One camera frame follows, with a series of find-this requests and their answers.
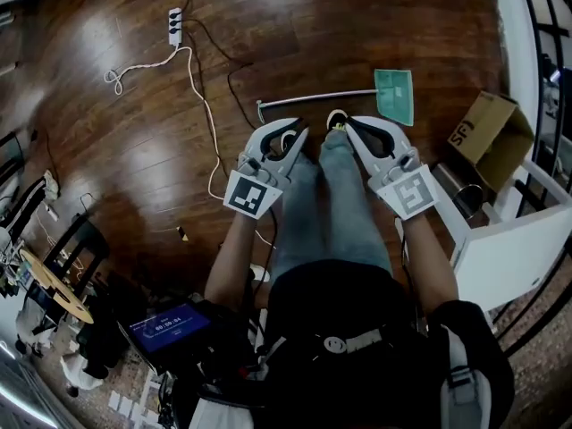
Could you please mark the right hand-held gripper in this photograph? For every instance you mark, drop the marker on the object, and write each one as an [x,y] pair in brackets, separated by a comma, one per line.
[411,192]

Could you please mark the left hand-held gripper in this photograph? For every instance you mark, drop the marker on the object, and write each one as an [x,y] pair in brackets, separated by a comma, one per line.
[250,195]

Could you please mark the person's right forearm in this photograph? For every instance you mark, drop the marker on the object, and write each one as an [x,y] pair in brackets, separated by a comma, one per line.
[429,262]

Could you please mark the person's left forearm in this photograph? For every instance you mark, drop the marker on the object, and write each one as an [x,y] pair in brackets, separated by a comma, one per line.
[232,257]

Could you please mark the person's left shoe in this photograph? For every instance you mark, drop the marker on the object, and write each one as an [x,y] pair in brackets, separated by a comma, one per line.
[289,139]

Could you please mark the person's shoe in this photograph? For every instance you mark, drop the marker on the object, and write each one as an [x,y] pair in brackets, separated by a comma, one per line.
[336,118]
[289,139]

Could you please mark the person's right shoe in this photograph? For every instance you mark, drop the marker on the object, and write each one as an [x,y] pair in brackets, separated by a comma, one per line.
[336,118]

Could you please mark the person's right leg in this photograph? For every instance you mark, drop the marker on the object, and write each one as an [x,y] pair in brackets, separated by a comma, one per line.
[348,204]

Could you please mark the person's leg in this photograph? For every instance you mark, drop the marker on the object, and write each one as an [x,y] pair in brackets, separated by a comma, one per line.
[348,204]
[297,221]

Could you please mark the person's left leg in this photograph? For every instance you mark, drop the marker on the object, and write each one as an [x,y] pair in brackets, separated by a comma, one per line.
[297,221]

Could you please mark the steel trash can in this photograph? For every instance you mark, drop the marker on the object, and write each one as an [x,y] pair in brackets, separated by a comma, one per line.
[460,190]

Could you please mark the brown cardboard box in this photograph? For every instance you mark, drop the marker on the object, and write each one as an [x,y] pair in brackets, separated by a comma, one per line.
[487,141]

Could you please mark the yellow black tape piece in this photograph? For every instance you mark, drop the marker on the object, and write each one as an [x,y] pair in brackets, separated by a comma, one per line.
[182,234]

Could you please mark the white power strip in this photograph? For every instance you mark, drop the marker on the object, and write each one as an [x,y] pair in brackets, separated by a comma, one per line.
[175,34]

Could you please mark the white table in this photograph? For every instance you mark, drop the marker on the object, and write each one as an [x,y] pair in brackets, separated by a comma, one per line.
[509,253]

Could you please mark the white railing base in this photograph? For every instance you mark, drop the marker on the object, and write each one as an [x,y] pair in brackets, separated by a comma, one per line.
[514,25]

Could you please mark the person's black shirt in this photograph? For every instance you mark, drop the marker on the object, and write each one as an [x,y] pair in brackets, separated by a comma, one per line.
[339,329]

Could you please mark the black metal railing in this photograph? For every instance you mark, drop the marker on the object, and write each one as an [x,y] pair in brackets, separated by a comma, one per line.
[538,25]

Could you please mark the tablet with blue screen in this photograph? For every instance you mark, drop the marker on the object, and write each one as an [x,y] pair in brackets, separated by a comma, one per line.
[170,326]

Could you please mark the black stool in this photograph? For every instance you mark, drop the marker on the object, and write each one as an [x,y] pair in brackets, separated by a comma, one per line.
[80,244]

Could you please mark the black bag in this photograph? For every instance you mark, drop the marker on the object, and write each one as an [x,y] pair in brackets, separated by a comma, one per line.
[111,324]

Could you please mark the round wooden table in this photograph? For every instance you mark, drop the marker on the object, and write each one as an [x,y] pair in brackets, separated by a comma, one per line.
[49,284]

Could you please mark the white paper sheets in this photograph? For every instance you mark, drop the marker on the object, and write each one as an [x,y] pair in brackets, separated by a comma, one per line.
[129,400]

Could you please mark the white plastic bag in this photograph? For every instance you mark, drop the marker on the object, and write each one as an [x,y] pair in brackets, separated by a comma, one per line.
[78,371]

